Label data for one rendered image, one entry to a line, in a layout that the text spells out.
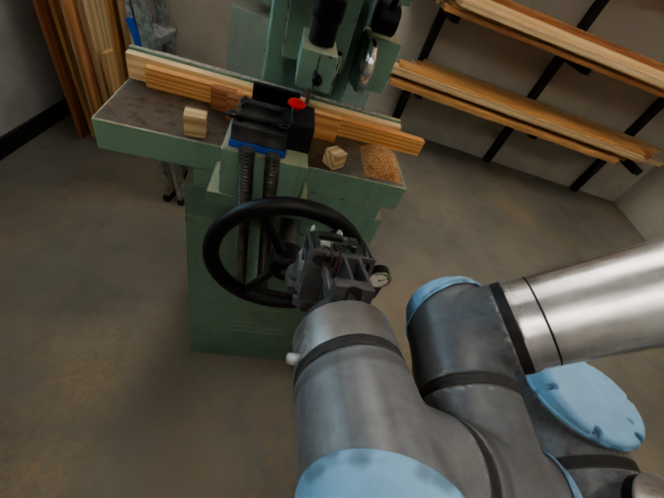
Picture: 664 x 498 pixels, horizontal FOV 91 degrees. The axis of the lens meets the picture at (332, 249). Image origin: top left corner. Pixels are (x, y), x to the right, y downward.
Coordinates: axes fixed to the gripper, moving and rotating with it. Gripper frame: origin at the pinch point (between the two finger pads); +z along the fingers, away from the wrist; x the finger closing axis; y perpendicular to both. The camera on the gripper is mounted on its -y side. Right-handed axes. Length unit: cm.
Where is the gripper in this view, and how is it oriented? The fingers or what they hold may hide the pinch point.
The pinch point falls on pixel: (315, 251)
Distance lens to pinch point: 48.5
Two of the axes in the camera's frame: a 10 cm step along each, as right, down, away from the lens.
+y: 2.5, -8.7, -4.3
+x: -9.6, -1.6, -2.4
